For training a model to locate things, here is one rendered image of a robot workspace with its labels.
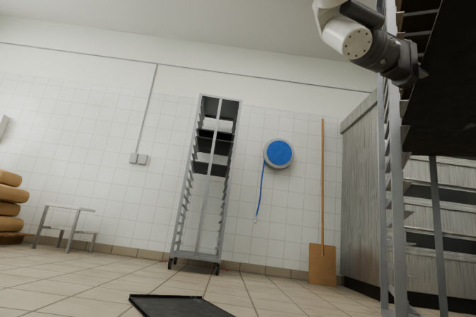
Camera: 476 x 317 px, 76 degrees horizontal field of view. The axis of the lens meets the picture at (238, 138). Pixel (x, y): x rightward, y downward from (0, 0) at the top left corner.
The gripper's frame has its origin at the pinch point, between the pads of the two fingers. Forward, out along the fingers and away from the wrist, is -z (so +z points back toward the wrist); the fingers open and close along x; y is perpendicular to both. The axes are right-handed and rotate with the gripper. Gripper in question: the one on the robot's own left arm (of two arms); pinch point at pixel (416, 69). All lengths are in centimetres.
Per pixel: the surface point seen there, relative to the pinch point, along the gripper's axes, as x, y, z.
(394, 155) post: -13.6, 21.7, -18.2
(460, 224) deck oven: -8, 136, -241
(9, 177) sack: -17, 336, 151
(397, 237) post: -38.4, 21.4, -18.3
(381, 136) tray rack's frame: 15, 64, -62
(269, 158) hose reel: 53, 281, -117
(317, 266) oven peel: -64, 244, -169
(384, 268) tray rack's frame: -49, 64, -62
